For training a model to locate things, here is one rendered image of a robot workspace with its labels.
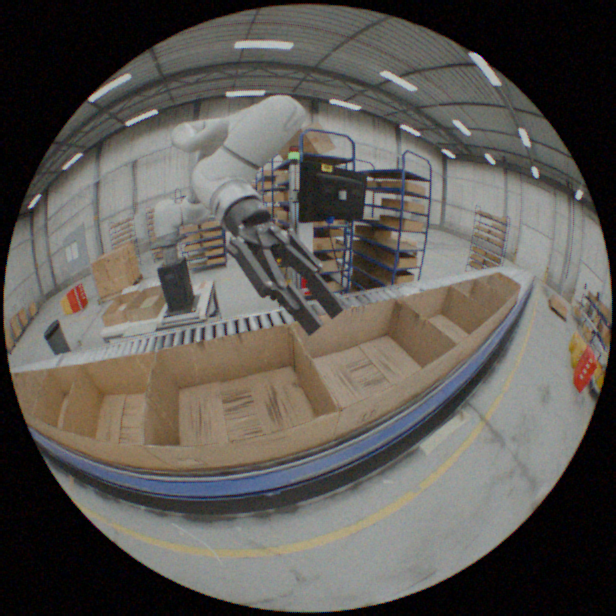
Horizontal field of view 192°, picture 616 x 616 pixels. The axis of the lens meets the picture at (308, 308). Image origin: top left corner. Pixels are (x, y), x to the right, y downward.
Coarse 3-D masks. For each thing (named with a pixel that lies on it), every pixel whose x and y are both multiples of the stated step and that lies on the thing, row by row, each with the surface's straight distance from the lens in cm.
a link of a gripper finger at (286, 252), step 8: (272, 232) 33; (280, 240) 33; (288, 240) 33; (280, 248) 33; (288, 248) 32; (280, 256) 34; (288, 256) 33; (296, 256) 32; (288, 264) 33; (296, 264) 33; (304, 264) 32; (312, 264) 33; (304, 272) 33; (312, 272) 32
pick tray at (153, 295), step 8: (144, 288) 189; (152, 288) 185; (160, 288) 181; (144, 296) 188; (152, 296) 188; (160, 296) 158; (136, 304) 176; (144, 304) 180; (152, 304) 172; (160, 304) 156; (128, 312) 159; (136, 312) 154; (144, 312) 151; (152, 312) 148; (136, 320) 159; (144, 320) 155
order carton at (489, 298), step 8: (472, 280) 137; (456, 288) 116; (464, 288) 128; (472, 288) 142; (480, 288) 140; (488, 288) 138; (472, 296) 143; (480, 296) 141; (488, 296) 139; (496, 296) 137; (504, 296) 135; (488, 304) 140; (496, 304) 138; (504, 304) 119; (496, 312) 101; (496, 320) 115; (488, 328) 101; (480, 344) 105
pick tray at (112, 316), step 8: (120, 296) 208; (128, 296) 203; (136, 296) 187; (112, 304) 199; (120, 304) 210; (128, 304) 174; (104, 312) 187; (112, 312) 197; (120, 312) 166; (104, 320) 181; (112, 320) 175; (120, 320) 170
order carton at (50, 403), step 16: (48, 368) 117; (64, 368) 100; (48, 384) 117; (64, 384) 113; (48, 400) 116; (64, 400) 121; (32, 416) 110; (48, 416) 115; (48, 432) 106; (80, 448) 81
